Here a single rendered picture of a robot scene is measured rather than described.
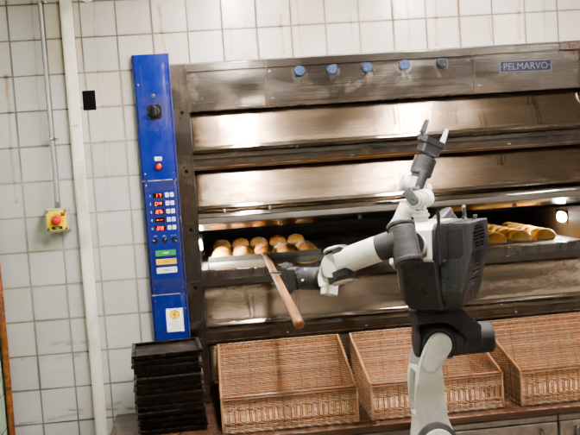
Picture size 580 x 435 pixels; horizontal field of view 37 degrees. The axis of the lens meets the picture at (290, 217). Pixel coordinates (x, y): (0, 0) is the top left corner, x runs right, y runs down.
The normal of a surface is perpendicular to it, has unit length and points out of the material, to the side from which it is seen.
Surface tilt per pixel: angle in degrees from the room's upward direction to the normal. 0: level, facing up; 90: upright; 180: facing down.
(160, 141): 90
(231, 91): 90
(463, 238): 90
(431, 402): 90
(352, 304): 70
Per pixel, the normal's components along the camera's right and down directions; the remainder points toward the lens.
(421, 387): 0.18, 0.46
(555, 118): 0.07, -0.29
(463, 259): -0.50, 0.09
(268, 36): 0.09, 0.05
